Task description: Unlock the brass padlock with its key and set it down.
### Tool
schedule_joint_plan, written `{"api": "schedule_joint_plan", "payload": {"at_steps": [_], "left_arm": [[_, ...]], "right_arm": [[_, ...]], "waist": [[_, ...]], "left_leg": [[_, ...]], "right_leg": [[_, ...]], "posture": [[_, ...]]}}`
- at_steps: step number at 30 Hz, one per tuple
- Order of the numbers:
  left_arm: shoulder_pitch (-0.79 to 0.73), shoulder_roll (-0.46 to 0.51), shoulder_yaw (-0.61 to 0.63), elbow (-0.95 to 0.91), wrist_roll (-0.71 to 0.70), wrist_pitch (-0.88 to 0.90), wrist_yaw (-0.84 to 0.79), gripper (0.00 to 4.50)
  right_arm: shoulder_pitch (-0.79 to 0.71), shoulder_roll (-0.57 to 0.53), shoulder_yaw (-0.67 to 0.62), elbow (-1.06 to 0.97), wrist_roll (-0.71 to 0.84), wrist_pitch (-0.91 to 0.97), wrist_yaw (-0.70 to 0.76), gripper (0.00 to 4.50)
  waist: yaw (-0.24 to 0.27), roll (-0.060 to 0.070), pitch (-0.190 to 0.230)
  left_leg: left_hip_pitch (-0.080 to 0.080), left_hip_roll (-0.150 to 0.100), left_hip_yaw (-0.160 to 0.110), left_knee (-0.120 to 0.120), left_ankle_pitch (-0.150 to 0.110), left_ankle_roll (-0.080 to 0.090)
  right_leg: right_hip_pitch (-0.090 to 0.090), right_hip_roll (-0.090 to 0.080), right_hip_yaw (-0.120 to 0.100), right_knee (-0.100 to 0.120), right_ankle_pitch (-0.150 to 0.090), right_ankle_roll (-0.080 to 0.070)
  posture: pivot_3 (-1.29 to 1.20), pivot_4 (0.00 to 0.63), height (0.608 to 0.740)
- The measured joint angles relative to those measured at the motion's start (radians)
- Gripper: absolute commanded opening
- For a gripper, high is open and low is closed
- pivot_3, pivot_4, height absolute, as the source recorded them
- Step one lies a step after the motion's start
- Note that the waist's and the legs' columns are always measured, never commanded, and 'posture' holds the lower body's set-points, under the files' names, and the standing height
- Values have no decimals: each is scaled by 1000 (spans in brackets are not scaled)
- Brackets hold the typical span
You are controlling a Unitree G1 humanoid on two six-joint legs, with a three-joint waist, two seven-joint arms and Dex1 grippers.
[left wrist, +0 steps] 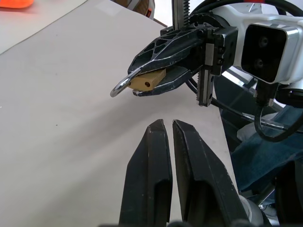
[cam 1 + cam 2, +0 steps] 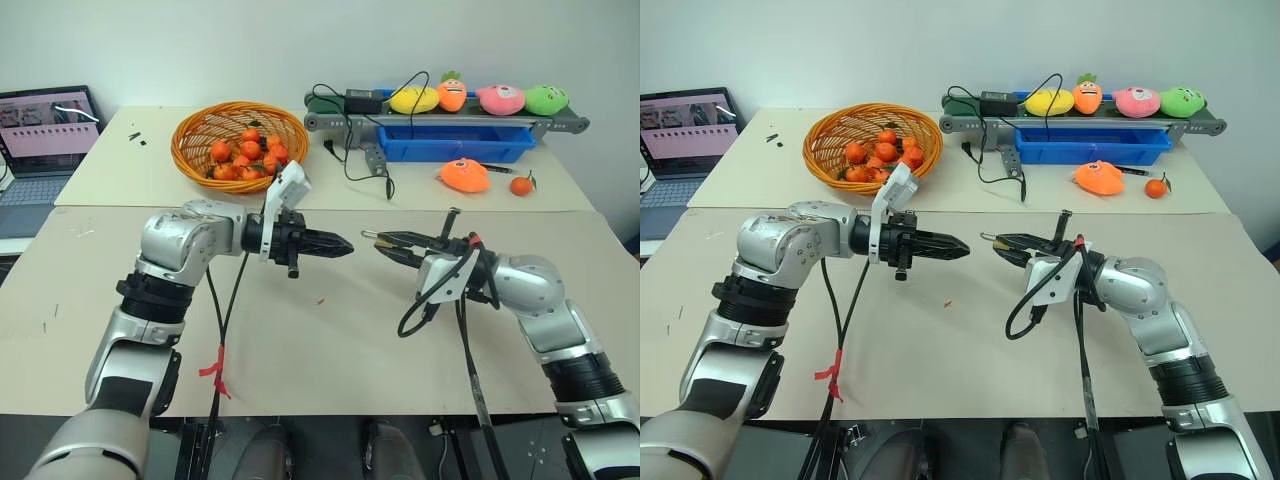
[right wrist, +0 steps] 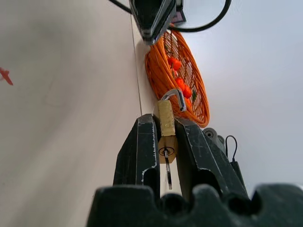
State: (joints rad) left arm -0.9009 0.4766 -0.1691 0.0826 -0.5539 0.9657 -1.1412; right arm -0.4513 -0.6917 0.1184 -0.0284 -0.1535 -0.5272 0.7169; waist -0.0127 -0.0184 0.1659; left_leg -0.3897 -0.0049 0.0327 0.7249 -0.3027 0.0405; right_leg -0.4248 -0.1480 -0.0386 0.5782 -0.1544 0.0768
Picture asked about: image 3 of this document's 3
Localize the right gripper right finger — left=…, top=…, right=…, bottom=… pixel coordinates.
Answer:
left=175, top=117, right=249, bottom=202

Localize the small silver key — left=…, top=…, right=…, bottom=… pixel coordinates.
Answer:
left=163, top=150, right=173, bottom=190

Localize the small orange tangerine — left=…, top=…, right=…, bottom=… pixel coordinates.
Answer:
left=182, top=85, right=193, bottom=99
left=167, top=56, right=182, bottom=71
left=175, top=77, right=186, bottom=90

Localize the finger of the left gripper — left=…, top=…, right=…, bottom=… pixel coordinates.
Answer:
left=129, top=0, right=177, bottom=46

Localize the small red scrap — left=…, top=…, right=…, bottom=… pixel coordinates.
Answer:
left=0, top=67, right=14, bottom=86

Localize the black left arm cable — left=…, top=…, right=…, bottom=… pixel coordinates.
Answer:
left=108, top=0, right=232, bottom=33

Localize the black adapter cable with plug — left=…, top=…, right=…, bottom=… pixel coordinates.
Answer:
left=224, top=135, right=238, bottom=164

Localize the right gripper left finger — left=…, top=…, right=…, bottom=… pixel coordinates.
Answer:
left=113, top=113, right=161, bottom=197

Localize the small brass padlock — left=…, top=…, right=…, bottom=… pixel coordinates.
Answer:
left=153, top=88, right=187, bottom=164

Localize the orange woven basket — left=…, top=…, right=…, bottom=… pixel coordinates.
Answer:
left=144, top=23, right=211, bottom=128

